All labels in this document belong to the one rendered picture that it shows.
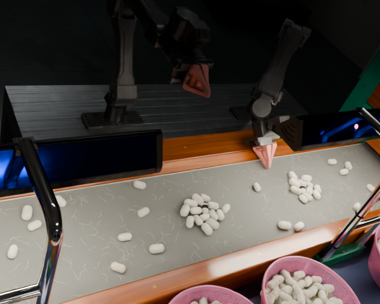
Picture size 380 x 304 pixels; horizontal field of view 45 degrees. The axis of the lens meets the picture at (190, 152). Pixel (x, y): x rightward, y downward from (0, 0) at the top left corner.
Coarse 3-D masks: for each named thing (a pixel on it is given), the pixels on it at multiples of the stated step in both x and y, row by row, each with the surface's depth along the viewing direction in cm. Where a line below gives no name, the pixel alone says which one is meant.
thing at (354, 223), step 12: (360, 108) 116; (372, 120) 112; (372, 192) 114; (372, 204) 115; (360, 216) 118; (348, 228) 121; (360, 228) 124; (372, 228) 132; (336, 240) 124; (360, 240) 136; (324, 252) 129; (336, 252) 133; (348, 252) 135; (360, 252) 140; (324, 264) 130
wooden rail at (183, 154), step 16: (176, 144) 138; (192, 144) 141; (208, 144) 143; (224, 144) 146; (240, 144) 149; (352, 144) 177; (176, 160) 133; (192, 160) 136; (208, 160) 139; (224, 160) 142; (240, 160) 146; (144, 176) 127; (32, 192) 110
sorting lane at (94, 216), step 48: (96, 192) 117; (144, 192) 123; (192, 192) 129; (240, 192) 135; (288, 192) 142; (336, 192) 150; (0, 240) 98; (96, 240) 106; (144, 240) 111; (192, 240) 116; (240, 240) 121; (0, 288) 91; (96, 288) 97
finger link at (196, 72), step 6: (192, 66) 106; (198, 66) 107; (186, 72) 108; (192, 72) 106; (198, 72) 106; (186, 78) 108; (192, 78) 108; (198, 78) 106; (186, 84) 109; (192, 84) 109; (204, 84) 105; (192, 90) 108; (198, 90) 107; (204, 90) 105; (204, 96) 106
